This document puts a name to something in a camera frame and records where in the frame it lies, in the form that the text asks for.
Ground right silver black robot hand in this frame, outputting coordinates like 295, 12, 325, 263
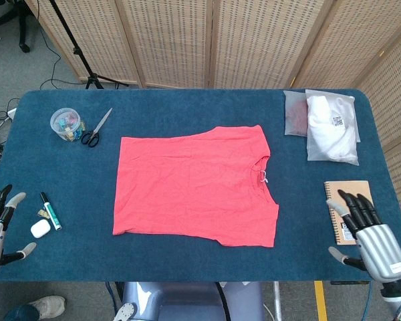
325, 189, 401, 285

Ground red t-shirt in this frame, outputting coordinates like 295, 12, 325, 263
112, 124, 280, 249

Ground white earbuds case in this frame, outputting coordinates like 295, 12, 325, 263
30, 219, 51, 239

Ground white green marker pen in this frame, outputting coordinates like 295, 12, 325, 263
39, 192, 63, 231

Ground brown spiral notebook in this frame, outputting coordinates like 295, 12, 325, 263
323, 180, 375, 247

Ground teal trouser leg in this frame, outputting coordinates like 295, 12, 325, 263
3, 304, 37, 321

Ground beige sneaker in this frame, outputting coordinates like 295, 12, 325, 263
28, 295, 67, 320

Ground white metal table leg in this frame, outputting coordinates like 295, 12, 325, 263
273, 282, 283, 321

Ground bagged white garment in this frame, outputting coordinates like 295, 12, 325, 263
305, 88, 361, 167

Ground clear jar of coloured clips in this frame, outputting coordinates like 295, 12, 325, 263
49, 107, 86, 142

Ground frosted bag with dark-red garment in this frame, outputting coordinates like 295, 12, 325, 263
283, 90, 310, 137

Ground grey-blue robot torso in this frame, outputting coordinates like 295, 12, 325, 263
115, 282, 265, 321

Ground black tripod stand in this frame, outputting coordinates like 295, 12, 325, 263
48, 0, 130, 90

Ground black office chair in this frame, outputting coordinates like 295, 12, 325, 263
0, 0, 31, 54

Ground blue carpet table cover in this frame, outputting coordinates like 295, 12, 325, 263
0, 88, 401, 284

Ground black-handled scissors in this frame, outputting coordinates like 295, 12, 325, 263
80, 107, 114, 148

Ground thin black floor cable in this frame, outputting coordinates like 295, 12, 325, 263
36, 0, 88, 88

